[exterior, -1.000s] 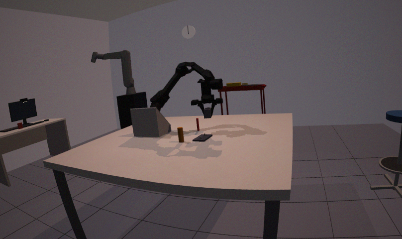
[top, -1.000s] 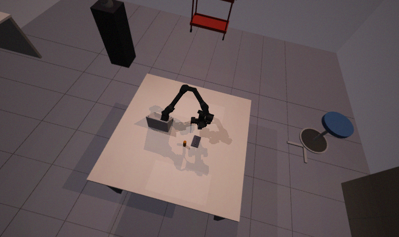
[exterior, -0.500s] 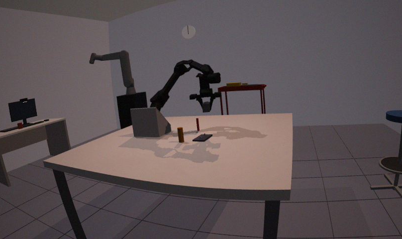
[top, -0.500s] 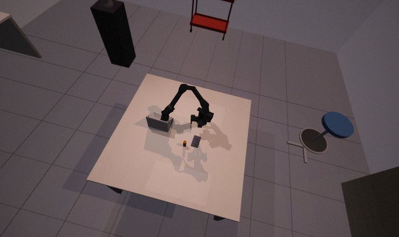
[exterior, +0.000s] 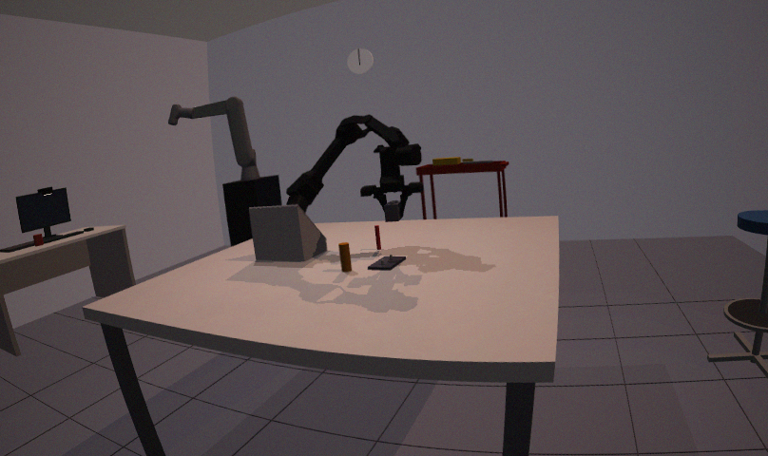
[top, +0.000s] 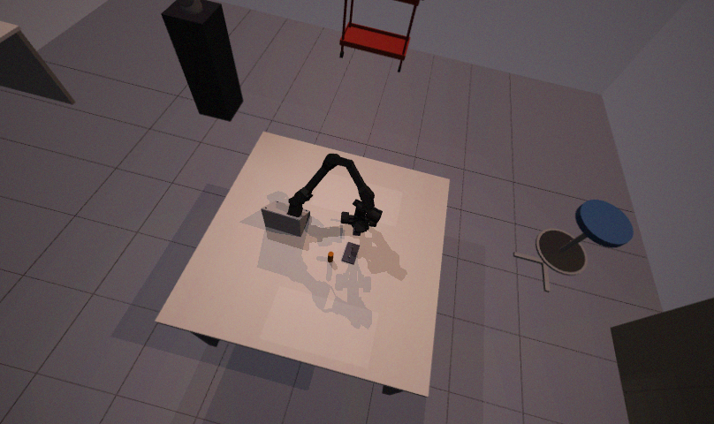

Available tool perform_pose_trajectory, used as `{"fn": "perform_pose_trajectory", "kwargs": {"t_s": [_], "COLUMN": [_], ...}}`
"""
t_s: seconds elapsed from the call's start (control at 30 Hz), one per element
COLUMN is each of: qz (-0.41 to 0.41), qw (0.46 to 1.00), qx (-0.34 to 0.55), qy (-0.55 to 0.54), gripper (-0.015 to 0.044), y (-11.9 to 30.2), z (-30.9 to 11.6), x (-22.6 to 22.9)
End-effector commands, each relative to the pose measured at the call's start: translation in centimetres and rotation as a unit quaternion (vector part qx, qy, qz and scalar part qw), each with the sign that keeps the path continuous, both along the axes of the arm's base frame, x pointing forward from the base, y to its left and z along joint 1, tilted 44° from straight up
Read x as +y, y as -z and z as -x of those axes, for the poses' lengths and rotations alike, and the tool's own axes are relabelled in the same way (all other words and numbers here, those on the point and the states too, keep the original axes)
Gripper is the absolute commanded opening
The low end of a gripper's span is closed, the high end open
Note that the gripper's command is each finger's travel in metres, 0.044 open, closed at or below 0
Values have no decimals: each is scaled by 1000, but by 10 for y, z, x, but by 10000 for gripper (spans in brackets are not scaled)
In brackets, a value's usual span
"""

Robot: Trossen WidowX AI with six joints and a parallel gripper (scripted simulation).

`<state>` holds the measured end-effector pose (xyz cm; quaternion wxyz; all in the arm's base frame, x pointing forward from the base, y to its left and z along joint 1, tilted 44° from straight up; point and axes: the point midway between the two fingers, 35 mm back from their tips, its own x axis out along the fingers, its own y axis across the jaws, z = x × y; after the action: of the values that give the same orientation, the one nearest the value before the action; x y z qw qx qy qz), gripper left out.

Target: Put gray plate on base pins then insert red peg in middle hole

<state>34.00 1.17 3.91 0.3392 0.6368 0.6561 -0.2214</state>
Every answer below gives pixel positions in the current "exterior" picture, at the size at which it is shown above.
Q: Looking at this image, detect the brown cylinder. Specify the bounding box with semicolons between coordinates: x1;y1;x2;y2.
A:
338;242;352;273

